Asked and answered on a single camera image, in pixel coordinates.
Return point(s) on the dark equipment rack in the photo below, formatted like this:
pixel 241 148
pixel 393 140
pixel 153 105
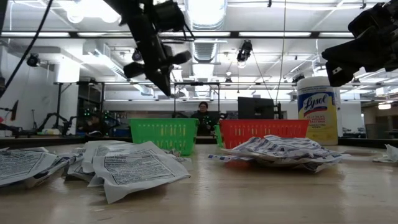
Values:
pixel 88 102

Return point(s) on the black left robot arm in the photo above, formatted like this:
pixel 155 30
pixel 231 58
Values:
pixel 2 12

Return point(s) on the black ceiling spotlight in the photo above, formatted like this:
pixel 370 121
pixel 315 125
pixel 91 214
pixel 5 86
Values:
pixel 32 60
pixel 135 56
pixel 298 77

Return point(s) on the green plastic mesh basket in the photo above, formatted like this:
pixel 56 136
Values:
pixel 218 135
pixel 164 135

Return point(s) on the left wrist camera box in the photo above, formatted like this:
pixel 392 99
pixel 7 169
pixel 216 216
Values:
pixel 169 15

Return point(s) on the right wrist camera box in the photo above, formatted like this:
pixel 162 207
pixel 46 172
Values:
pixel 371 20

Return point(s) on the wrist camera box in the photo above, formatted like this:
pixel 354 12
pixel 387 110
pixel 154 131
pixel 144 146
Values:
pixel 371 20
pixel 169 15

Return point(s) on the black computer monitor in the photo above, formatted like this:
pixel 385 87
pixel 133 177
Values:
pixel 256 108

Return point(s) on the person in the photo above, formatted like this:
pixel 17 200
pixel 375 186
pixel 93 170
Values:
pixel 203 118

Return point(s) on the glowing ceiling lamp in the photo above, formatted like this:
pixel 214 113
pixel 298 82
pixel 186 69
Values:
pixel 384 106

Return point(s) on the white packet at right edge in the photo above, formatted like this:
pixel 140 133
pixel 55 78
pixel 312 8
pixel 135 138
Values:
pixel 392 152

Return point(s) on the black red background device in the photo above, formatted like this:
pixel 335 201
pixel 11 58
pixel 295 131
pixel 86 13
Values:
pixel 14 109

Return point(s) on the red plastic mesh basket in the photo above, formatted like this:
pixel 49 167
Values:
pixel 264 129

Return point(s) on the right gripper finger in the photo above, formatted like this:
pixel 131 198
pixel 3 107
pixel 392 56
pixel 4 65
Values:
pixel 342 65

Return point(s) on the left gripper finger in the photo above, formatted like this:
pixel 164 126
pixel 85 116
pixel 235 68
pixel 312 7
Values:
pixel 157 79
pixel 167 79

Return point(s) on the black overhead camera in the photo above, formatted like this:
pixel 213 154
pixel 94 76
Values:
pixel 245 51

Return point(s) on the Lysol wipes canister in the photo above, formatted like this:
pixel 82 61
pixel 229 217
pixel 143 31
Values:
pixel 317 118

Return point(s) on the black background robot arm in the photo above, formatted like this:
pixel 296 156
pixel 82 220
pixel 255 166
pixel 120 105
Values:
pixel 66 126

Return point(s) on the black overhead light bar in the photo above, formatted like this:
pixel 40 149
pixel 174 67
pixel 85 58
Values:
pixel 234 34

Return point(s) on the round silver air duct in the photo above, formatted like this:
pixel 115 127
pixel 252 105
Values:
pixel 205 18

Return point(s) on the black background rig frame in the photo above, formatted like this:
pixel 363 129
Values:
pixel 196 83

